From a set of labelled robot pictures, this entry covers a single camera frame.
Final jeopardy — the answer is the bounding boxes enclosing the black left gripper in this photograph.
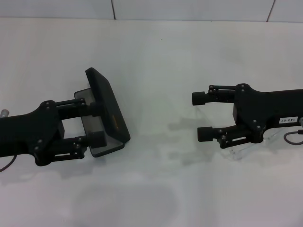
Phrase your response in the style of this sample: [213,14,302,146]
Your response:
[0,100,107,167]

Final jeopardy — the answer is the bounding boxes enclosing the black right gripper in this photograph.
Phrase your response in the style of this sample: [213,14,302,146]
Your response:
[192,83,303,149]

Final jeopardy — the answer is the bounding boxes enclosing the arm gripper cable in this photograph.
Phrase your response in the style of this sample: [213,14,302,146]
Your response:
[0,156,18,173]
[285,131,303,144]

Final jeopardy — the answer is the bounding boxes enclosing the black glasses case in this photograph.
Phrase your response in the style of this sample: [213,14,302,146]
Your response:
[73,67,131,158]

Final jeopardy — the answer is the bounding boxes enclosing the left arm gripper cable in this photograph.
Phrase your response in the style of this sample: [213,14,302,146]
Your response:
[0,156,18,173]

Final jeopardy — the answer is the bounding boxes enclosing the right arm gripper cable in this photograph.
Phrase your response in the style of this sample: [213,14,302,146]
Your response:
[285,131,303,144]

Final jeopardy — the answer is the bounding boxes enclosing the clear white glasses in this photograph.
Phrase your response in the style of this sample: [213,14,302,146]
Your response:
[194,105,280,162]

